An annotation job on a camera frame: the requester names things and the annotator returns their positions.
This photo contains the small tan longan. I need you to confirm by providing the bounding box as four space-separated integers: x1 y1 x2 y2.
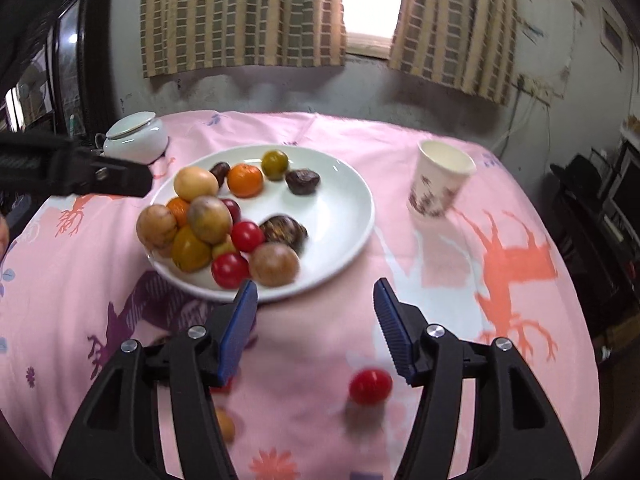
212 234 238 261
215 408 236 444

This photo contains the striped pepino melon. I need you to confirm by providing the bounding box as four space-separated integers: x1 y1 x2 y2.
136 204 178 252

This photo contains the large orange mandarin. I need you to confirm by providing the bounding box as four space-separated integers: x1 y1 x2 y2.
166 196 190 228

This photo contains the red cherry tomato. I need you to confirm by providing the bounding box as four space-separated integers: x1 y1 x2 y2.
348 368 393 406
209 378 233 394
212 252 250 289
231 220 265 254

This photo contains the yellow orange oval tomato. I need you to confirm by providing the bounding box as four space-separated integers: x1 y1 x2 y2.
170 226 212 273

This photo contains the green yellow round fruit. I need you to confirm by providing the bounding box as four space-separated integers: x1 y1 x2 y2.
188 195 233 245

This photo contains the dark red plum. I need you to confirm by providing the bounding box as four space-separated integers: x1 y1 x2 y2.
221 198 242 224

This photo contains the small orange mandarin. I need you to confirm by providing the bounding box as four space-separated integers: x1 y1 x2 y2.
227 162 264 198

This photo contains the yellow green round tomato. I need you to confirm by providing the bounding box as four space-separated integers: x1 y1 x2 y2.
260 150 290 181

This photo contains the brown passion fruit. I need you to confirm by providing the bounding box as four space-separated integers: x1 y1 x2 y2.
248 242 300 287

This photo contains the person's left hand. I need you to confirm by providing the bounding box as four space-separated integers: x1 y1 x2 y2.
0 216 11 258

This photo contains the dark wooden cabinet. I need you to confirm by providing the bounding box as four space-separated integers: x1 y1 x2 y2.
1 0 116 146

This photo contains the white lidded ceramic jar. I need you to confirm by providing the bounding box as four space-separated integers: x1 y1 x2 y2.
102 112 169 165

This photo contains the pink patterned tablecloth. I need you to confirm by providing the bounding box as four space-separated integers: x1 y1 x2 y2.
1 110 600 479

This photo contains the checked curtain left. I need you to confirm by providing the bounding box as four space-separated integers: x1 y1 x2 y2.
140 0 346 78

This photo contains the checked curtain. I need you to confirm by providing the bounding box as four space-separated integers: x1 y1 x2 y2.
140 0 346 78
388 0 518 105

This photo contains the black equipment rack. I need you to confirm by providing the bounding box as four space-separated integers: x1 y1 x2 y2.
550 154 639 339

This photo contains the patterned paper cup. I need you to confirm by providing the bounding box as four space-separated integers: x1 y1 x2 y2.
408 140 476 221

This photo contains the white oval plate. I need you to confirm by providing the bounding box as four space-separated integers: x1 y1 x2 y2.
144 143 378 305

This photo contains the checked curtain right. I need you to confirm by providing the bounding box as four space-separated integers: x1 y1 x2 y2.
388 0 518 105

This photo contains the white power cable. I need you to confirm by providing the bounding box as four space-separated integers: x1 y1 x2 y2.
491 91 539 158

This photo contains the wall power strip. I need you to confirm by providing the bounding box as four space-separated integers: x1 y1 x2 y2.
515 74 554 106

